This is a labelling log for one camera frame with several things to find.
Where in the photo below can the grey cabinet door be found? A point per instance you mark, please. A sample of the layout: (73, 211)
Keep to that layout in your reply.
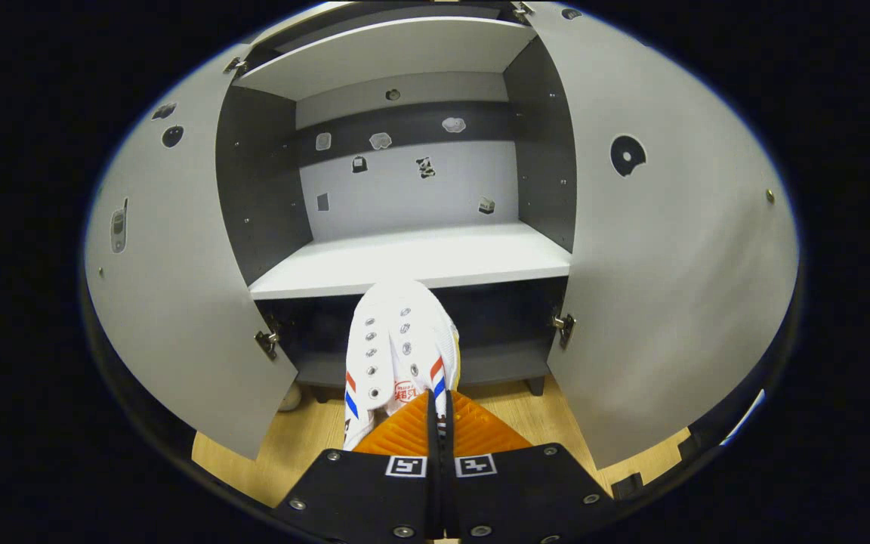
(669, 287)
(178, 302)

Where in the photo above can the grey shoe cabinet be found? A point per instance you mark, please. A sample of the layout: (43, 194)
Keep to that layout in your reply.
(405, 257)

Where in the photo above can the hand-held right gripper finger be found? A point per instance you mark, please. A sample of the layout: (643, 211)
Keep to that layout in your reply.
(448, 491)
(433, 491)

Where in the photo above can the white plush toy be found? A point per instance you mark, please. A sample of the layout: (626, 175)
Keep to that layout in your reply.
(291, 397)

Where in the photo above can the black backdrop cloth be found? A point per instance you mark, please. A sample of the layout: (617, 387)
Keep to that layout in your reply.
(707, 432)

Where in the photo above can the white canvas shoe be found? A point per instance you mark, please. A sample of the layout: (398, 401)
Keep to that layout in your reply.
(397, 332)

